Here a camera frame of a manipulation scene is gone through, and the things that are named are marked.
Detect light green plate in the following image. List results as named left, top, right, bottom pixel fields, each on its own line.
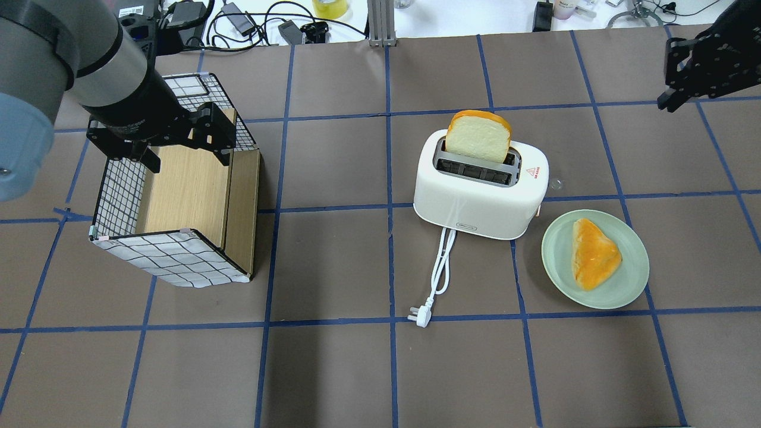
left=541, top=209, right=650, bottom=310

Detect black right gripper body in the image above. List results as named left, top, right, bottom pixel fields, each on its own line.
left=664, top=7, right=760, bottom=101

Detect orange toast on plate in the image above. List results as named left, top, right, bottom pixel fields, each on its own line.
left=571, top=218, right=622, bottom=291

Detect aluminium frame post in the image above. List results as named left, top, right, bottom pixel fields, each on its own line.
left=367, top=0, right=398, bottom=47

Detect black power adapter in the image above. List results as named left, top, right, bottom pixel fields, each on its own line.
left=221, top=2, right=256, bottom=36

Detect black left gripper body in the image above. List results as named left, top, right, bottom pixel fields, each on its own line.
left=87, top=101, right=237, bottom=163

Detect black cables on desk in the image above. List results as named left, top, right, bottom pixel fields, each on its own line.
left=202, top=0, right=369, bottom=45

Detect white power cord with plug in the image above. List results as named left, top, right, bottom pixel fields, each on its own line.
left=408, top=227, right=457, bottom=328

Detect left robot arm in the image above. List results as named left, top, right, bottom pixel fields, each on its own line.
left=1, top=1, right=236, bottom=201

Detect white two-slot toaster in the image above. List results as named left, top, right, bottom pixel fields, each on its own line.
left=413, top=130, right=549, bottom=240

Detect bread slice in toaster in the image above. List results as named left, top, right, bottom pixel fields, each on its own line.
left=445, top=109, right=512, bottom=163

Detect grid-pattern wooden storage box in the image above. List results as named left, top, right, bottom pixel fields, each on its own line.
left=88, top=73, right=261, bottom=288

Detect yellow tape roll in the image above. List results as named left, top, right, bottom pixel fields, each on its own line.
left=312, top=0, right=350, bottom=21

